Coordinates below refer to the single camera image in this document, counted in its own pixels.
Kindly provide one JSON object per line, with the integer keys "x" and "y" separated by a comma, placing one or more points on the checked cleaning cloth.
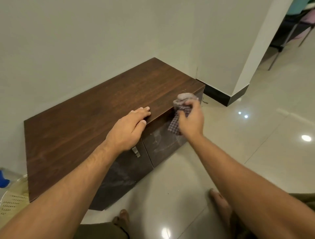
{"x": 182, "y": 101}

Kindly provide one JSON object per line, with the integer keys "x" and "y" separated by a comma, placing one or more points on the person's right hand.
{"x": 193, "y": 123}

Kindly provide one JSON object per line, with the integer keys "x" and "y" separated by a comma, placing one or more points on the teal cloth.
{"x": 299, "y": 6}

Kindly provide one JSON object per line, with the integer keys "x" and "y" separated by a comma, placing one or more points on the dark glossy cabinet door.
{"x": 123, "y": 172}
{"x": 160, "y": 145}

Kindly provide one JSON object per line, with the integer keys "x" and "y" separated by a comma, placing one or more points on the blue plastic object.
{"x": 3, "y": 181}

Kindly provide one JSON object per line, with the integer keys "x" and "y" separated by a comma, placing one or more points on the pink cloth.
{"x": 305, "y": 24}

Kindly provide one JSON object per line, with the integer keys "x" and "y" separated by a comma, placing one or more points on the person's right forearm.
{"x": 246, "y": 187}

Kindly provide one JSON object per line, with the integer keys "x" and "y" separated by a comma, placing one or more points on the person's left forearm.
{"x": 64, "y": 189}

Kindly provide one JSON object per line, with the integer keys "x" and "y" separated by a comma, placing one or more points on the person's left foot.
{"x": 122, "y": 218}

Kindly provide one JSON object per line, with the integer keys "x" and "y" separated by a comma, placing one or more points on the person's foot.
{"x": 221, "y": 204}
{"x": 122, "y": 218}

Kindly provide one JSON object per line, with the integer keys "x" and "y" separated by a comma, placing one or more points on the beige perforated plastic basket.
{"x": 13, "y": 203}

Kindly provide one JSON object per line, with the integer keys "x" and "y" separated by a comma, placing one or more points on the person's left thumb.
{"x": 142, "y": 125}

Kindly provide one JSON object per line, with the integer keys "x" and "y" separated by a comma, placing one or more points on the brown wooden cabinet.
{"x": 93, "y": 108}

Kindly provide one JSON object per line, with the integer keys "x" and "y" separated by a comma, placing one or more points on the person's right thumb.
{"x": 181, "y": 117}

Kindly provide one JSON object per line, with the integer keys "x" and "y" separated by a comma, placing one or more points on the person's left hand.
{"x": 125, "y": 130}

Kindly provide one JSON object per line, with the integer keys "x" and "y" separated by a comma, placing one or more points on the person's olive green shorts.
{"x": 103, "y": 231}

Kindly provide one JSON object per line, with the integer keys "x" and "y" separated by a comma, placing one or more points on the black metal frame rack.
{"x": 286, "y": 29}

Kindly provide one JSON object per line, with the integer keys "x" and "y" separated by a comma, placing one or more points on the person's right foot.
{"x": 221, "y": 204}

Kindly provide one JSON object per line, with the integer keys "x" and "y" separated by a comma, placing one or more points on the person's left middle finger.
{"x": 142, "y": 110}

